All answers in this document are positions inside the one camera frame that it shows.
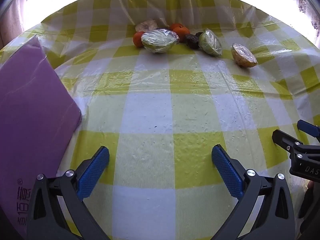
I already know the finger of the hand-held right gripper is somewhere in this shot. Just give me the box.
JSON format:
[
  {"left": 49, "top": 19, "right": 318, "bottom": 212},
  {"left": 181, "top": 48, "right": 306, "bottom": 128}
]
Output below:
[
  {"left": 272, "top": 129, "right": 320, "bottom": 158},
  {"left": 297, "top": 120, "right": 320, "bottom": 138}
]

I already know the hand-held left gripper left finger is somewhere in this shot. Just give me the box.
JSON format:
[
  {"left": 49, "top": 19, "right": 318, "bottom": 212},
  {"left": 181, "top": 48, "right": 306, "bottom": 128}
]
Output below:
[{"left": 26, "top": 146, "right": 110, "bottom": 240}]

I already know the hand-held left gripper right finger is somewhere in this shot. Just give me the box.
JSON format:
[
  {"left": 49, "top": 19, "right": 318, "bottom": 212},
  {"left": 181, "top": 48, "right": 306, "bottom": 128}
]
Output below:
[{"left": 211, "top": 144, "right": 297, "bottom": 240}]

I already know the dark brown dried fruit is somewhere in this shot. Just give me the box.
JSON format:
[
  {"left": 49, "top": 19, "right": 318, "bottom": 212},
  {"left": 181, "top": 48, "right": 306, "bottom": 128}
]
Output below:
[{"left": 185, "top": 33, "right": 200, "bottom": 49}]

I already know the yellow checked tablecloth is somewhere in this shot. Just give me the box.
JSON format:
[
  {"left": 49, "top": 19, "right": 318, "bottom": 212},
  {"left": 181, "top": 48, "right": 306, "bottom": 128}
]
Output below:
[{"left": 0, "top": 0, "right": 320, "bottom": 240}]

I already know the wrapped yellow fruit half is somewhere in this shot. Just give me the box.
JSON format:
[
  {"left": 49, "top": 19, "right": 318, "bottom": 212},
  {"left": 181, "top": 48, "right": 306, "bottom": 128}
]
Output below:
[{"left": 230, "top": 43, "right": 258, "bottom": 68}]

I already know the floral sheer curtain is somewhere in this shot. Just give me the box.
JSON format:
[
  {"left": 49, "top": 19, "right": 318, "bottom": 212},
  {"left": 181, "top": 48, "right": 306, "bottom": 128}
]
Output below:
[
  {"left": 0, "top": 0, "right": 40, "bottom": 49},
  {"left": 271, "top": 0, "right": 320, "bottom": 39}
]

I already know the large wrapped green fruit half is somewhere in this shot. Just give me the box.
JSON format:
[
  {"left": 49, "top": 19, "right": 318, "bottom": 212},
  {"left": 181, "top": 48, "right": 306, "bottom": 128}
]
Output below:
[{"left": 141, "top": 29, "right": 180, "bottom": 55}]

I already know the wrapped pale fruit half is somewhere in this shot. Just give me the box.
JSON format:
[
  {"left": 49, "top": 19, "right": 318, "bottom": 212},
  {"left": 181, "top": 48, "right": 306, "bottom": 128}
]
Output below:
[{"left": 135, "top": 19, "right": 158, "bottom": 32}]

